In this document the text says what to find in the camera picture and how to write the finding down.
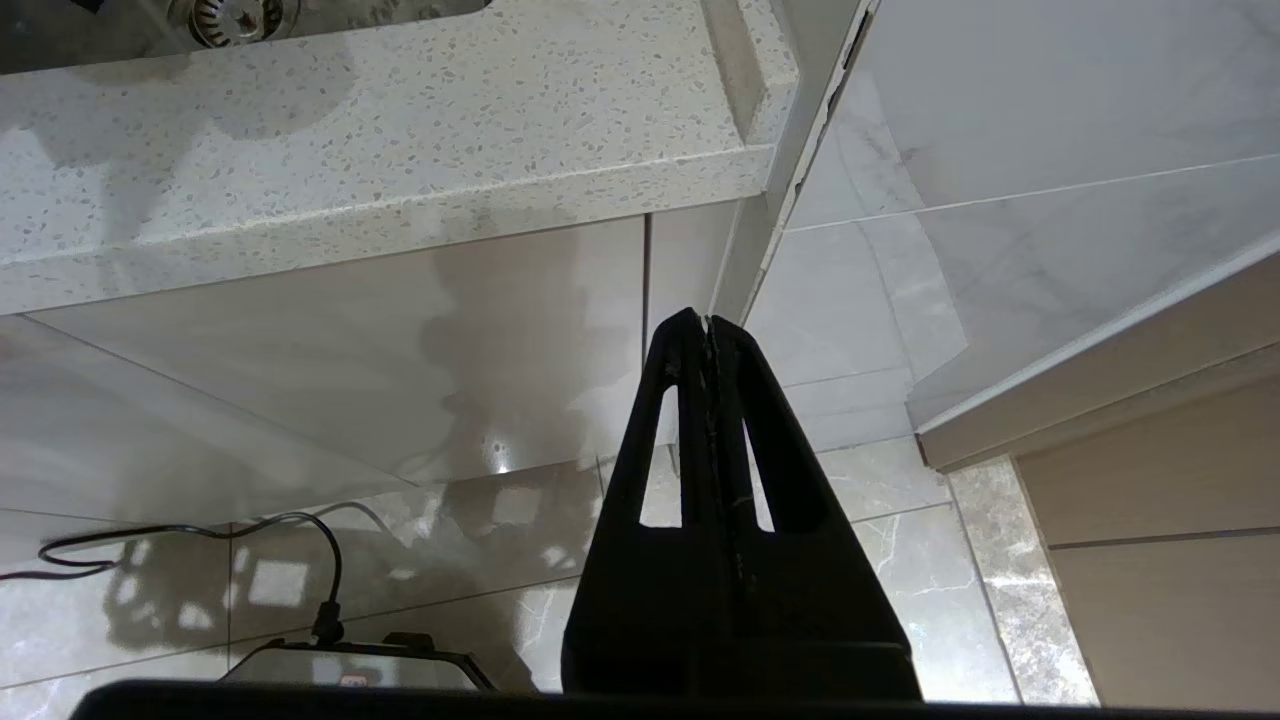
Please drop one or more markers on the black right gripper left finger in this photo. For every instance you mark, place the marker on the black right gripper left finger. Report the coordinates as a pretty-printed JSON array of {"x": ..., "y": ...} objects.
[{"x": 650, "y": 600}]

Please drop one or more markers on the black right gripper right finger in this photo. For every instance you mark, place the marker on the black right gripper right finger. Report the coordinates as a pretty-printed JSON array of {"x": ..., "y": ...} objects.
[{"x": 820, "y": 600}]

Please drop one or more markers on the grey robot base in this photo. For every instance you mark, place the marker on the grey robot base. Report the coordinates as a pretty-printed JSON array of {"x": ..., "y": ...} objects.
[{"x": 400, "y": 668}]

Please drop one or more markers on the stainless steel sink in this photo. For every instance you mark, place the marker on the stainless steel sink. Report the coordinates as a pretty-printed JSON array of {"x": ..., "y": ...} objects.
[{"x": 100, "y": 30}]

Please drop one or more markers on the round metal drain strainer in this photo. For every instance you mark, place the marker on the round metal drain strainer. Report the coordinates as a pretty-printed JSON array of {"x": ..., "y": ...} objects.
[{"x": 225, "y": 20}]

